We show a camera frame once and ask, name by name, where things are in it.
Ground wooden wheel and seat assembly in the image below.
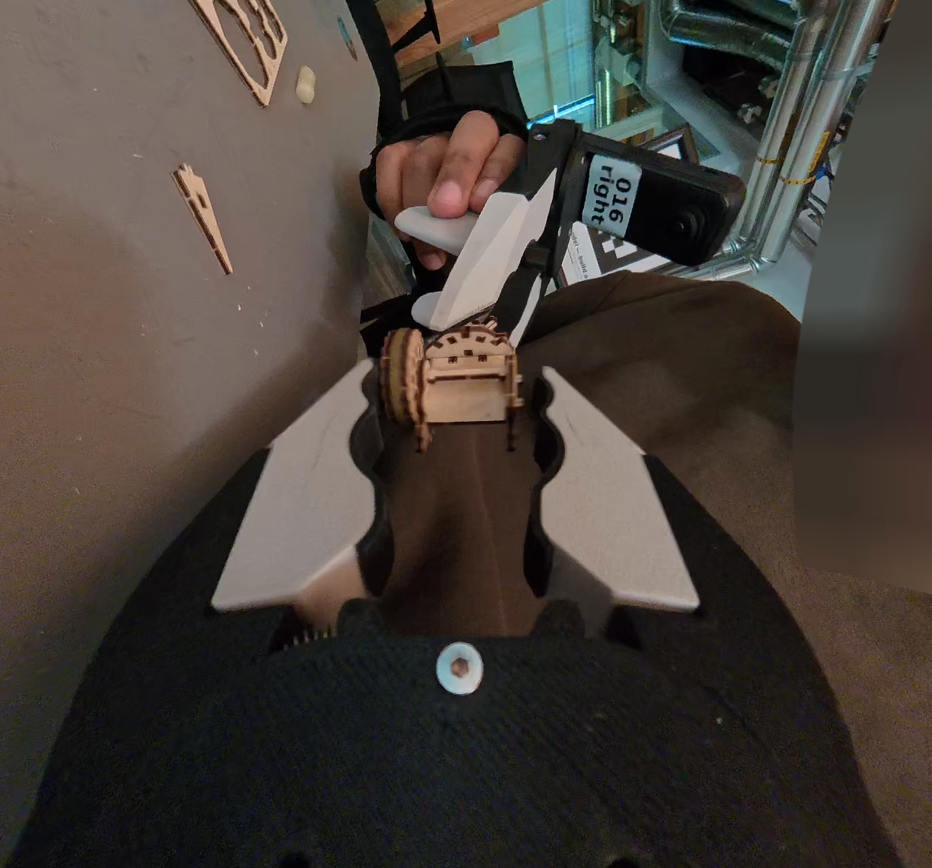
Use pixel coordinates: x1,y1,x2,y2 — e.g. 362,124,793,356
379,320,527,454

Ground olive brown shirt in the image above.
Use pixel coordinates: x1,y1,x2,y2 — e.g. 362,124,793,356
382,271,932,868

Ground framed marker poster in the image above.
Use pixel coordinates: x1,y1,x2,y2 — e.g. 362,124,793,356
557,124,722,285

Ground notched pointed wooden piece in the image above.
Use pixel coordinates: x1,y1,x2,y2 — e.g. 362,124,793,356
171,163,235,275

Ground black office chair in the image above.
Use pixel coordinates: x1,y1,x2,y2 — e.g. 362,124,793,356
338,0,529,155

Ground person's right hand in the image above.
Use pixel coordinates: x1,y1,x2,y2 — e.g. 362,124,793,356
373,109,529,273

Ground long wooden puzzle sheet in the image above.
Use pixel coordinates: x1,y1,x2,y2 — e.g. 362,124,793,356
146,0,288,108

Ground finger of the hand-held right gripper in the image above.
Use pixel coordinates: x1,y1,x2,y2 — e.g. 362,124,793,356
428,170,558,330
495,256,546,343

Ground grey desk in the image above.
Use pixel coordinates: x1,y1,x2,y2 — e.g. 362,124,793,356
0,0,419,862

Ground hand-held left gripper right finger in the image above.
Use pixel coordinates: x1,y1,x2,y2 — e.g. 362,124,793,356
523,366,702,632

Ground silver ventilation duct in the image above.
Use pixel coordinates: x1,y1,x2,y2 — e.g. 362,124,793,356
659,0,853,68

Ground shiny silver pipe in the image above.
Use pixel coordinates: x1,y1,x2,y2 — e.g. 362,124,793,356
699,0,918,279

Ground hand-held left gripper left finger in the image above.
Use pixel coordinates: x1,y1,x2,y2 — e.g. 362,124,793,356
211,360,398,629

